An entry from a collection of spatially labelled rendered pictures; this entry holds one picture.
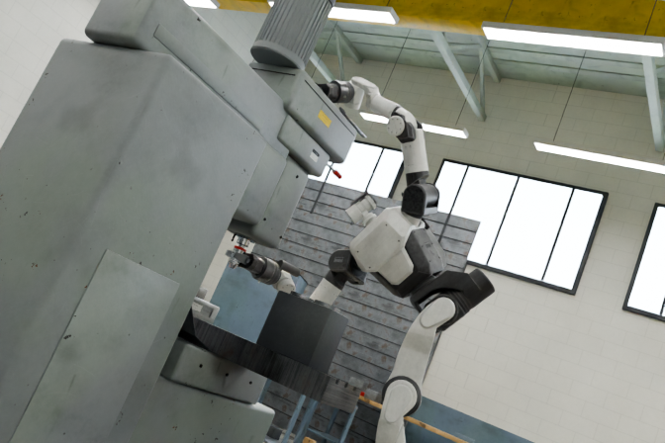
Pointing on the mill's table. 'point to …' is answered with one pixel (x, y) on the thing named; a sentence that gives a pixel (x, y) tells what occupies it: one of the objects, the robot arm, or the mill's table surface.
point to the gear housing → (303, 147)
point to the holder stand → (303, 329)
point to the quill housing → (264, 233)
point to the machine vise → (204, 310)
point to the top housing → (310, 109)
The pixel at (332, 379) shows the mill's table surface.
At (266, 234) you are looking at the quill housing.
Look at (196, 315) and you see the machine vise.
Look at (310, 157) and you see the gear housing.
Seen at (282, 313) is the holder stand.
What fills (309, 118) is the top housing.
